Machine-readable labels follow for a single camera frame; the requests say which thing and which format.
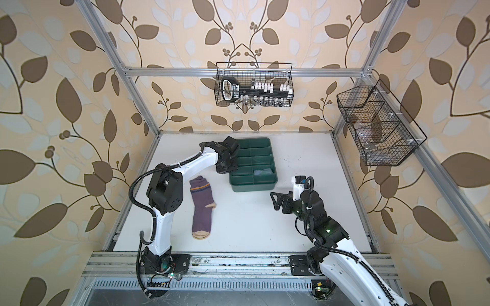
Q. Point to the blue orange striped sock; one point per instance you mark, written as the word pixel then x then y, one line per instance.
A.
pixel 267 172

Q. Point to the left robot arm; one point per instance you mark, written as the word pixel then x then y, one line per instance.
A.
pixel 160 192

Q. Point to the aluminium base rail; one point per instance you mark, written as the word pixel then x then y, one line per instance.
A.
pixel 221 264

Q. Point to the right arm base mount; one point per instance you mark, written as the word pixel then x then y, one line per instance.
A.
pixel 304 265

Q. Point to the back wire basket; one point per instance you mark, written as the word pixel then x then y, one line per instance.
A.
pixel 269 72

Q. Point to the right wire basket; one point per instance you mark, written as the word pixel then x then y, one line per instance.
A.
pixel 384 131

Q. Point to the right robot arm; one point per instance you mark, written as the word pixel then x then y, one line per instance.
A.
pixel 334 255

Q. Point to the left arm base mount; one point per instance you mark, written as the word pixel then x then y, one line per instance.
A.
pixel 166 264

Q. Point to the black socket set tool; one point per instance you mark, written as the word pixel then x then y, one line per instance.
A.
pixel 254 92

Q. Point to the purple sock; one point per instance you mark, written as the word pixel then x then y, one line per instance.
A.
pixel 204 205

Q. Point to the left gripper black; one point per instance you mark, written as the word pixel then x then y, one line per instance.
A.
pixel 233 168

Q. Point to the green compartment tray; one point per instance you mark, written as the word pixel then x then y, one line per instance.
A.
pixel 254 153

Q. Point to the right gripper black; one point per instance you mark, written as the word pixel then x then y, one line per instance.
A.
pixel 289 199

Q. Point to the wire basket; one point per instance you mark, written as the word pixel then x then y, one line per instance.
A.
pixel 384 131
pixel 269 72

